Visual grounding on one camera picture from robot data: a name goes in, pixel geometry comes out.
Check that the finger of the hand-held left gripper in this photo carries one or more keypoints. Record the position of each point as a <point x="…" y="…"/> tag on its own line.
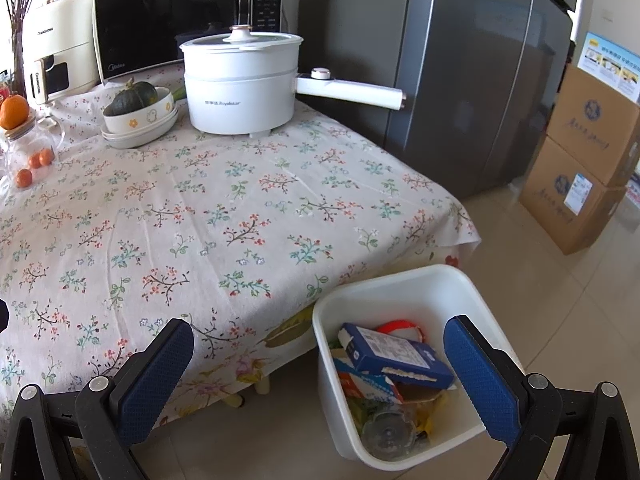
<point x="4" y="316"/>

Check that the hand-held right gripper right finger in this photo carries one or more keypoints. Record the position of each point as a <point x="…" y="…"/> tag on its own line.
<point x="482" y="380"/>

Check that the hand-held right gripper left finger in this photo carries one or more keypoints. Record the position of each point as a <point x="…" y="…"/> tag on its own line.
<point x="155" y="380"/>

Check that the yellow food pouch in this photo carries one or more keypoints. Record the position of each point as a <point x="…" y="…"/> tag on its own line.
<point x="430" y="415"/>

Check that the blue cardboard box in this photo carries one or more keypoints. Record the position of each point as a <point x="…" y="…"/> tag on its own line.
<point x="390" y="355"/>

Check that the red round lid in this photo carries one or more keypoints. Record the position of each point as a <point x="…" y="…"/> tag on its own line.
<point x="400" y="327"/>

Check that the clear plastic bottle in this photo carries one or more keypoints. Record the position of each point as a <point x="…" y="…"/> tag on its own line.
<point x="390" y="430"/>

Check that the orange snack packet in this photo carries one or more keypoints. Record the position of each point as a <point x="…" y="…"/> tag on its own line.
<point x="365" y="385"/>

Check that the white plastic bin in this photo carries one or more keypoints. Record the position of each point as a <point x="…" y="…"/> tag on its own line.
<point x="400" y="290"/>

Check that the small orange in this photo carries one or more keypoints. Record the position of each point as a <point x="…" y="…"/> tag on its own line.
<point x="23" y="178"/>
<point x="34" y="161"/>
<point x="46" y="156"/>

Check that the glass jar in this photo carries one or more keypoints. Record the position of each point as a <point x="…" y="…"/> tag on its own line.
<point x="20" y="147"/>

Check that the floral tablecloth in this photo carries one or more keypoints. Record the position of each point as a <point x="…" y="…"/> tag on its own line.
<point x="200" y="210"/>

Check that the brown cardboard box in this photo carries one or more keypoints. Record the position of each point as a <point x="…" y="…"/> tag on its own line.
<point x="595" y="125"/>
<point x="565" y="210"/>

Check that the large orange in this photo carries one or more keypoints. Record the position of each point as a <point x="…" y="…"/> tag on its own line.
<point x="14" y="111"/>

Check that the white plate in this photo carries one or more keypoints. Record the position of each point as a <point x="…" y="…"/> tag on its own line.
<point x="125" y="141"/>

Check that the red packets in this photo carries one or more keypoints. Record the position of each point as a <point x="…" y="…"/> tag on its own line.
<point x="6" y="87"/>

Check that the white flower-print bowl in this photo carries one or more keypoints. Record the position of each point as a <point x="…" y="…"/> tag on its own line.
<point x="150" y="120"/>

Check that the green pumpkin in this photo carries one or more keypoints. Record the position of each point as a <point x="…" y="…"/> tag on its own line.
<point x="129" y="100"/>

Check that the white electric cooking pot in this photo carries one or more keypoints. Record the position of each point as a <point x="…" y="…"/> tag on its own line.
<point x="230" y="105"/>

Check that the cream air fryer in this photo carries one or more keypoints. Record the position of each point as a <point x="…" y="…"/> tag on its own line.
<point x="65" y="35"/>

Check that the vase with dry twigs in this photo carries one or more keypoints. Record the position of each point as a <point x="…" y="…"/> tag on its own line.
<point x="20" y="20"/>

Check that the grey refrigerator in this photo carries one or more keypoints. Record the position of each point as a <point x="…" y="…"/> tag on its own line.
<point x="450" y="85"/>

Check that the black microwave oven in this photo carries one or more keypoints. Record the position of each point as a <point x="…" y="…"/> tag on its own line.
<point x="165" y="20"/>

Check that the blue white printed box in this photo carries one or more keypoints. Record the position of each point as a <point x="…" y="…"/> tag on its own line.
<point x="610" y="67"/>

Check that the glass pot lid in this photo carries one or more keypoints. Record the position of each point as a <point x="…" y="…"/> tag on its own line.
<point x="240" y="36"/>

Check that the white wall socket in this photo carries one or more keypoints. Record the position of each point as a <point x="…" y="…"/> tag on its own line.
<point x="606" y="16"/>

